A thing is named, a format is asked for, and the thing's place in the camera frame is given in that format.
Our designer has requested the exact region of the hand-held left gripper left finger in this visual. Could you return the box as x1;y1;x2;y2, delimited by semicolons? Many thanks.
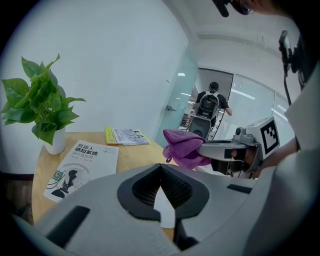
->
33;163;177;256

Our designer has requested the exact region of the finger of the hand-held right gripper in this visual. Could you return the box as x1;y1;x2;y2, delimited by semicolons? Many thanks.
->
196;139;260;160

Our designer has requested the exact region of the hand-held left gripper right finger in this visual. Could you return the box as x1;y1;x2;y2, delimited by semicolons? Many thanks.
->
160;163;284;254

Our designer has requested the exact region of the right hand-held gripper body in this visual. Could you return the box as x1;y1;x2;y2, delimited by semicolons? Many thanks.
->
211;116;281;180

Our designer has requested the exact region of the purple cloth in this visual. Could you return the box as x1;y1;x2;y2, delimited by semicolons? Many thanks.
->
162;128;212;168

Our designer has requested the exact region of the person's right forearm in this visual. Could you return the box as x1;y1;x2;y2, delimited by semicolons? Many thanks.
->
259;136;300;171

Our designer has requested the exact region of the person's right hand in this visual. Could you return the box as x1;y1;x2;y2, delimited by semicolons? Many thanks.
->
230;148;255;171

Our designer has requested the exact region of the grey office chair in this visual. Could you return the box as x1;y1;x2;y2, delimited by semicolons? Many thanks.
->
187;115;216;141

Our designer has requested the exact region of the white paperback book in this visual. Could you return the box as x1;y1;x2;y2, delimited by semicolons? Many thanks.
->
42;139;120;203

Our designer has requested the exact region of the frosted glass door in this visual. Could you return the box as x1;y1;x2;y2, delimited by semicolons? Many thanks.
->
154;37;200;149

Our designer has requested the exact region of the yellow-edged book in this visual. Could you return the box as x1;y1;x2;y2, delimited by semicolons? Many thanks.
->
104;125;151;147

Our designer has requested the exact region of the black chest-mounted device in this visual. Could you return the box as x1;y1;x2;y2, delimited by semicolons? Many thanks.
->
278;29;310;106

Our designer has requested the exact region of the green potted plant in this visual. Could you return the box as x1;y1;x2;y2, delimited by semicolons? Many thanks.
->
0;53;87;156

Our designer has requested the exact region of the black head-mounted camera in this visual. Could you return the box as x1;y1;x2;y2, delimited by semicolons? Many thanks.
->
211;0;256;18

